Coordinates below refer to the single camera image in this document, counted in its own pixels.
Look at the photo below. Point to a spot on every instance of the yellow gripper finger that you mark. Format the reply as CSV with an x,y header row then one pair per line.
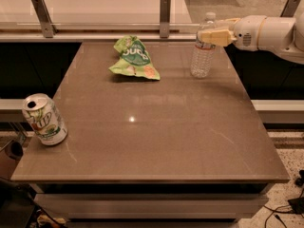
x,y
218,37
227,23

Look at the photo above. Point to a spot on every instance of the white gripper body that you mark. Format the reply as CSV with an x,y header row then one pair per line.
x,y
246,32

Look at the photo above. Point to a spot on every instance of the clear plastic water bottle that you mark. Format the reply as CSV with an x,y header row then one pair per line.
x,y
203,52

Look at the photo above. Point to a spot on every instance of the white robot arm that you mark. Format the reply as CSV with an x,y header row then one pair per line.
x,y
283,36

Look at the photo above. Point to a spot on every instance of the white green 7up can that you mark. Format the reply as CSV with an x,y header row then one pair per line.
x,y
44,118

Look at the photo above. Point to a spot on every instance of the green chip bag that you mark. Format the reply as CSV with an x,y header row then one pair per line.
x,y
134,59

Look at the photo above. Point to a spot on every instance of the grey table drawer front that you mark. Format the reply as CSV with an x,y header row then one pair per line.
x,y
154,206

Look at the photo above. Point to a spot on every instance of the dark object at left floor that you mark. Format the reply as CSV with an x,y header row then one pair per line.
x,y
14,150

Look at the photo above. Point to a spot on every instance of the right metal railing bracket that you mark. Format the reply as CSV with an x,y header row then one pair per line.
x,y
290,8

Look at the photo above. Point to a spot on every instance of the metal railing bracket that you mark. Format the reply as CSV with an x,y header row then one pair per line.
x,y
47,27
165,10
290,8

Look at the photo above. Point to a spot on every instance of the middle metal railing bracket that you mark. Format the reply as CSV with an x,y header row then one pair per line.
x,y
165,10

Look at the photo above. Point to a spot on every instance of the left metal railing bracket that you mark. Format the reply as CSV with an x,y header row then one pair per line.
x,y
47,27

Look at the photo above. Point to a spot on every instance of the black power adapter with cable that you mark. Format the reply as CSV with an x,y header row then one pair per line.
x,y
295,206

